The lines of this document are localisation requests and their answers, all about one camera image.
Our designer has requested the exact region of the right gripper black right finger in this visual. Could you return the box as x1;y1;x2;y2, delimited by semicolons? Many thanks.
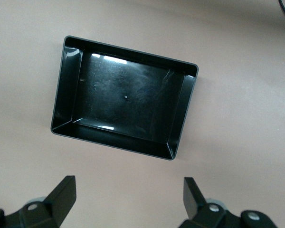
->
180;177;276;228

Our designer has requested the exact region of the black plastic box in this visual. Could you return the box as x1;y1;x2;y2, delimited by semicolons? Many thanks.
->
50;35;200;162

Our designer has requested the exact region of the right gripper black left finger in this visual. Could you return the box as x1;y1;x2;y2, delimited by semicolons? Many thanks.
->
0;175;77;228

